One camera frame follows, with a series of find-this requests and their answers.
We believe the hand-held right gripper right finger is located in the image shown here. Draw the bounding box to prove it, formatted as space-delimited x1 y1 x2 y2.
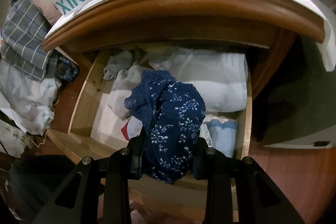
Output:
192 137 305 224

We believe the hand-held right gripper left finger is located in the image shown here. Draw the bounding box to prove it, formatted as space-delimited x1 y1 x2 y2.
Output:
34 132 147 224

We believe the navy floral lace underwear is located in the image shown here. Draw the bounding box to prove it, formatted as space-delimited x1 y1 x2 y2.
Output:
124 70 206 185

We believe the wooden drawer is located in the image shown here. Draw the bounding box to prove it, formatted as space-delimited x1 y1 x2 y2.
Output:
47 42 253 224

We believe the red and white cloth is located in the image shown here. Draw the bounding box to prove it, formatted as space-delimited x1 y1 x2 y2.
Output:
121 119 143 142

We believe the light blue cloth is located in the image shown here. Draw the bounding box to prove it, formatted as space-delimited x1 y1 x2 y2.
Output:
203 119 239 159

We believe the white lace cloth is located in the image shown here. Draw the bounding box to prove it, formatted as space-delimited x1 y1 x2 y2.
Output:
108 61 148 120

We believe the white folded cloth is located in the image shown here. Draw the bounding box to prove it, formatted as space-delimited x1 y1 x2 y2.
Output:
148 47 248 112

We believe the grey crumpled cloth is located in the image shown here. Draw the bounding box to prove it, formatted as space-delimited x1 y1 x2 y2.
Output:
103 49 143 81

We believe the blue patterned cloth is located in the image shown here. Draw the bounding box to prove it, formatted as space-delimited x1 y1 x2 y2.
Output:
54 52 79 83

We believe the white floral cloth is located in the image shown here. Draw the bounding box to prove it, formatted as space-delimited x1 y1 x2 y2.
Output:
0 59 62 159

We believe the wooden nightstand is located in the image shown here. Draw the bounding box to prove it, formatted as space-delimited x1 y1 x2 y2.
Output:
42 0 327 110

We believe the grey plaid blanket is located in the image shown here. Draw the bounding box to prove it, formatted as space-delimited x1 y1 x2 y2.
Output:
0 0 57 83

